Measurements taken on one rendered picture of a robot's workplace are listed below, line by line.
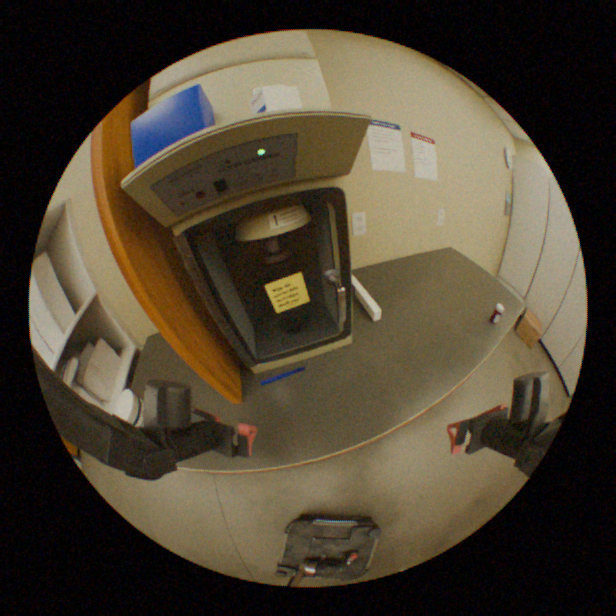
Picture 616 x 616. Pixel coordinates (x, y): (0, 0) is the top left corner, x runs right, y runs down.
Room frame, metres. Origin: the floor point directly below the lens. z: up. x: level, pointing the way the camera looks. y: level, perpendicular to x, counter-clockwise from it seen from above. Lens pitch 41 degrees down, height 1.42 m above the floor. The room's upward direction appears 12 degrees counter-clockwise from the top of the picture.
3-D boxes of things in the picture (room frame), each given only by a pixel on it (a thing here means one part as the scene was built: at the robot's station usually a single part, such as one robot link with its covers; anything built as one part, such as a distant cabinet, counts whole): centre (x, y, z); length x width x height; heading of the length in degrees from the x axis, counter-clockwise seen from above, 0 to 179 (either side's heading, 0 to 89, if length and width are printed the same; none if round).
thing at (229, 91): (0.45, 0.06, 1.33); 0.32 x 0.25 x 0.77; 98
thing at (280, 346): (0.32, 0.04, 1.19); 0.30 x 0.01 x 0.40; 98
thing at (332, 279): (0.30, -0.07, 1.17); 0.05 x 0.03 x 0.10; 8
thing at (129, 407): (0.10, 0.64, 1.02); 0.13 x 0.13 x 0.15
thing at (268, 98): (0.27, -0.01, 1.54); 0.05 x 0.05 x 0.06; 25
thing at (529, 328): (0.19, -2.74, 0.14); 0.41 x 0.33 x 0.29; 14
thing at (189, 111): (0.26, 0.12, 1.56); 0.10 x 0.10 x 0.09; 8
